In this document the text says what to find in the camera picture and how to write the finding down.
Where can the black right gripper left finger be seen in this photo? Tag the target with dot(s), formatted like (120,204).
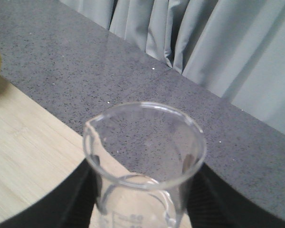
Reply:
(69,205)

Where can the clear glass beaker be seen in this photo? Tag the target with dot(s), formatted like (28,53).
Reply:
(144,156)

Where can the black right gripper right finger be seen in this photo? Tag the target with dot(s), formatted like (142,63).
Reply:
(215,204)

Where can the grey curtain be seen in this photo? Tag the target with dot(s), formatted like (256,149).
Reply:
(233,48)

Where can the light wooden cutting board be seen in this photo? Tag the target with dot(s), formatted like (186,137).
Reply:
(37,152)

